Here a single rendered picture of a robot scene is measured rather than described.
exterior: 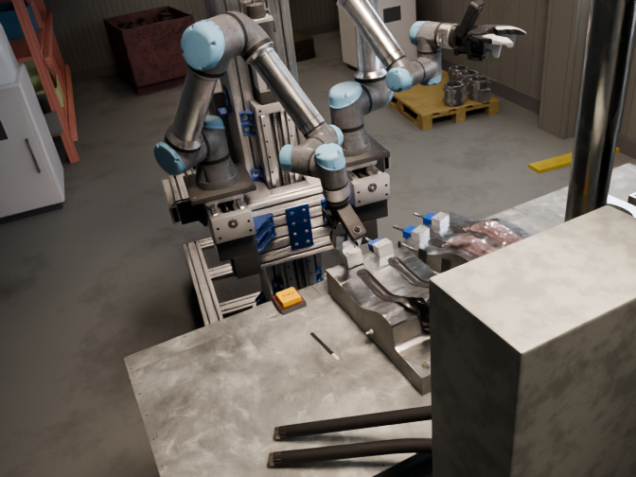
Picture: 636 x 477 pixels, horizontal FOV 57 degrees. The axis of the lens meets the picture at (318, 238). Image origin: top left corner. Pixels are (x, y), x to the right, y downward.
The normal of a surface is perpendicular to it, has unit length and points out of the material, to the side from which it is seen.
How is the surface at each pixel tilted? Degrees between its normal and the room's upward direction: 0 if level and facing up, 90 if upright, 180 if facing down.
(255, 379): 0
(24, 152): 90
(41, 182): 90
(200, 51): 84
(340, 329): 0
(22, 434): 0
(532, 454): 90
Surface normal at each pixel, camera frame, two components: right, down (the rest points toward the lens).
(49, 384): -0.11, -0.85
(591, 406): 0.44, 0.43
